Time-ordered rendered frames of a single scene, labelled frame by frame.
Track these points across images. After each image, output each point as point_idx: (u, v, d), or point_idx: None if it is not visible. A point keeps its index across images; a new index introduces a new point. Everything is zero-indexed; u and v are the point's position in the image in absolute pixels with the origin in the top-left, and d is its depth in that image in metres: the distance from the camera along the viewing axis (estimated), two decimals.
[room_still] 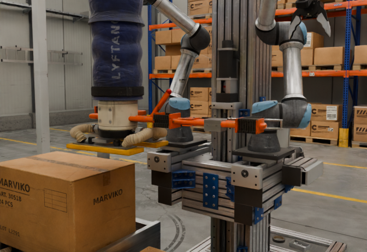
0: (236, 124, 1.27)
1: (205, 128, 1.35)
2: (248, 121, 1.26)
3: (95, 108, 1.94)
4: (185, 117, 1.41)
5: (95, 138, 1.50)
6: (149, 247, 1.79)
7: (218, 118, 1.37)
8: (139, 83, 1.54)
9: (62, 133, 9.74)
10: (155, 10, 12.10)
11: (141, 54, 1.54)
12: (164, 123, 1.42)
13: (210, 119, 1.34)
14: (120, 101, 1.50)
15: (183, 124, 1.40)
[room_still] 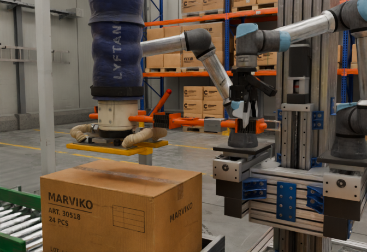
0: (236, 124, 1.27)
1: (205, 128, 1.35)
2: (248, 121, 1.26)
3: (95, 108, 1.94)
4: (185, 117, 1.41)
5: (95, 138, 1.50)
6: None
7: (218, 118, 1.37)
8: (140, 83, 1.54)
9: None
10: (144, 7, 11.83)
11: (141, 54, 1.55)
12: (164, 123, 1.42)
13: (210, 119, 1.34)
14: (120, 101, 1.50)
15: (183, 124, 1.40)
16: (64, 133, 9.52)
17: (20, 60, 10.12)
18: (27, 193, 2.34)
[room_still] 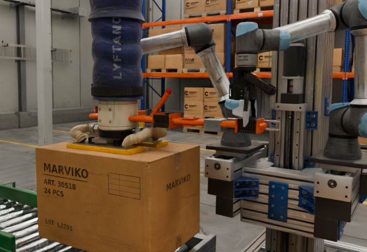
0: (236, 124, 1.27)
1: (205, 128, 1.35)
2: (248, 121, 1.26)
3: (95, 108, 1.94)
4: (185, 117, 1.41)
5: (95, 138, 1.50)
6: None
7: (218, 118, 1.37)
8: (140, 83, 1.54)
9: (52, 133, 9.36)
10: (147, 7, 11.85)
11: (141, 54, 1.55)
12: (164, 123, 1.42)
13: (210, 119, 1.34)
14: (120, 101, 1.50)
15: (183, 124, 1.40)
16: None
17: (22, 58, 10.14)
18: (21, 189, 2.34)
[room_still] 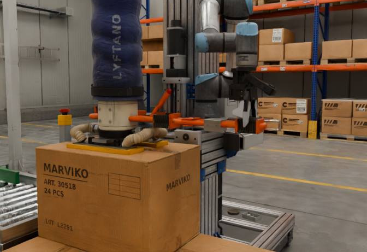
0: (236, 124, 1.27)
1: (205, 128, 1.35)
2: (248, 121, 1.26)
3: (95, 108, 1.94)
4: (185, 117, 1.41)
5: (95, 138, 1.50)
6: None
7: (218, 118, 1.37)
8: (140, 83, 1.54)
9: None
10: None
11: (141, 54, 1.55)
12: (164, 123, 1.42)
13: (210, 119, 1.34)
14: (120, 101, 1.50)
15: (183, 124, 1.40)
16: None
17: None
18: None
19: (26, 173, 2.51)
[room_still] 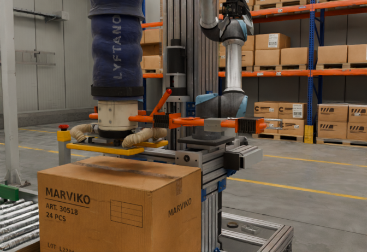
0: (236, 124, 1.27)
1: (205, 128, 1.35)
2: (248, 121, 1.26)
3: (95, 108, 1.94)
4: (185, 117, 1.41)
5: (95, 138, 1.50)
6: None
7: (218, 118, 1.37)
8: (140, 83, 1.54)
9: None
10: None
11: (141, 54, 1.55)
12: (164, 123, 1.42)
13: (210, 119, 1.34)
14: (120, 101, 1.50)
15: (183, 124, 1.40)
16: (47, 132, 9.86)
17: None
18: None
19: (25, 189, 2.51)
